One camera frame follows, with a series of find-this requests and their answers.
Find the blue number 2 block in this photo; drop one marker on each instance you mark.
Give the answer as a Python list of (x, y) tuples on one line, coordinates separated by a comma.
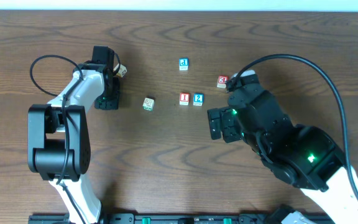
[(198, 99)]

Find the blue letter P block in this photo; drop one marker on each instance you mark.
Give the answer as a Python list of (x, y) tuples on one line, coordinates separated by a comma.
[(183, 64)]

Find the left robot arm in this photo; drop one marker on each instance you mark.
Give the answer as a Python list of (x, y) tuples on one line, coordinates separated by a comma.
[(58, 141)]

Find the yellow cream wooden block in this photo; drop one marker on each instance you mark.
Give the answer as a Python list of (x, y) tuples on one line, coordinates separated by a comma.
[(120, 70)]

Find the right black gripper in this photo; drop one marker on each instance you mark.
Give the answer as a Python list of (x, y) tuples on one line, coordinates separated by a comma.
[(215, 123)]

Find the black mounting rail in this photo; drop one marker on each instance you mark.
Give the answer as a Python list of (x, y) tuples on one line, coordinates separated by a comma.
[(129, 218)]

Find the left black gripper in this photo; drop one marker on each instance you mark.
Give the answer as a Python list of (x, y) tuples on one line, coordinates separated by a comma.
[(108, 102)]

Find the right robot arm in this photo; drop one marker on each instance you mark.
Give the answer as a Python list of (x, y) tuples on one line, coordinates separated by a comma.
[(304, 157)]

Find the green picture wooden block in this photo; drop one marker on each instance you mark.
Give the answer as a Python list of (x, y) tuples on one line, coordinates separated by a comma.
[(148, 104)]

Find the red letter I block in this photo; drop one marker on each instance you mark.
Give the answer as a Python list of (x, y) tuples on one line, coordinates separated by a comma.
[(184, 99)]

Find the red number 3 block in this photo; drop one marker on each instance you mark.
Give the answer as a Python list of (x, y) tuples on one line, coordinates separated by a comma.
[(221, 82)]

